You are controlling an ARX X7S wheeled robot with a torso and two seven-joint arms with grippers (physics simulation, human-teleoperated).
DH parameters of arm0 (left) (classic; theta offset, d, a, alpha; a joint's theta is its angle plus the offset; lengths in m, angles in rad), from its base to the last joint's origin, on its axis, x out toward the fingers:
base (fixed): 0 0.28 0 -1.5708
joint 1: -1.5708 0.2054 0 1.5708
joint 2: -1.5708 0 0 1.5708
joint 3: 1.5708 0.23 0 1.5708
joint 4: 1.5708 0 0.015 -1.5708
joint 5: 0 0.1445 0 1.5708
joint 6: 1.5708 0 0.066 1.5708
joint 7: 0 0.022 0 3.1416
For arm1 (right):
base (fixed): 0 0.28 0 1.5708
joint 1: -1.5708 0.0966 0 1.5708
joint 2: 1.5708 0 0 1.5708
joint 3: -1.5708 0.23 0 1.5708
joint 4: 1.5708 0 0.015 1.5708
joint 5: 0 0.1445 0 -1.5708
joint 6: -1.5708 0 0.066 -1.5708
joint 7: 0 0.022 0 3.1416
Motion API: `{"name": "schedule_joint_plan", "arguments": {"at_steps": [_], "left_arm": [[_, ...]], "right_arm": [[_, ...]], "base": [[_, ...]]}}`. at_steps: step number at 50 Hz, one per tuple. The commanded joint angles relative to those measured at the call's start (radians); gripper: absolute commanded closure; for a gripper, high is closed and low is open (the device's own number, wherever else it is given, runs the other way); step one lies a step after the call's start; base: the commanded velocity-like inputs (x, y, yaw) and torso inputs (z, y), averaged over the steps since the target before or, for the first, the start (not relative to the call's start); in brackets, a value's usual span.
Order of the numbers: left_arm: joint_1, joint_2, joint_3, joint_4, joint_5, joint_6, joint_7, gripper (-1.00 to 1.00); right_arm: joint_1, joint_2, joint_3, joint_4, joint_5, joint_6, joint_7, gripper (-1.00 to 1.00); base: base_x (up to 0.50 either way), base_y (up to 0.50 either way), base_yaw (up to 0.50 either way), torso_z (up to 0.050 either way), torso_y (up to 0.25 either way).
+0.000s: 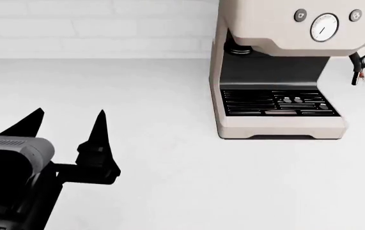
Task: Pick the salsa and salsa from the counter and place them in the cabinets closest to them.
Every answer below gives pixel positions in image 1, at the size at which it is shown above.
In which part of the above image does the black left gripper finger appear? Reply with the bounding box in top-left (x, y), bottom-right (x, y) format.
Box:
top-left (0, 107), bottom-right (45, 139)
top-left (76, 109), bottom-right (121, 178)

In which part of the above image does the single cup round button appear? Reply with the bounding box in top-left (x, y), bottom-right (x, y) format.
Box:
top-left (293, 8), bottom-right (308, 23)

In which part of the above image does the black steam wand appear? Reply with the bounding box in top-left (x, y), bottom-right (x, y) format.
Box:
top-left (348, 52), bottom-right (365, 86)

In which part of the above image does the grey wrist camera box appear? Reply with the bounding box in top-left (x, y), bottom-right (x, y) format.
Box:
top-left (0, 134), bottom-right (56, 180)

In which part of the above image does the beige espresso machine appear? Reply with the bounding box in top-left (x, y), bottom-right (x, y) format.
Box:
top-left (209, 0), bottom-right (365, 140)

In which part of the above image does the double cup round button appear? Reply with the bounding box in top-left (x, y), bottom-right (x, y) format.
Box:
top-left (348, 8), bottom-right (363, 23)

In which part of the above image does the round white pressure gauge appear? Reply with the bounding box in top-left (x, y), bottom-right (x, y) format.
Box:
top-left (309, 13), bottom-right (340, 43)

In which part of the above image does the black drip tray grille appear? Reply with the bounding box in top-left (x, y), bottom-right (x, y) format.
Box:
top-left (220, 88), bottom-right (342, 118)

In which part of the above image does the black brew group head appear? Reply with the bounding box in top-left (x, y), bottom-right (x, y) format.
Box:
top-left (224, 39), bottom-right (254, 57)

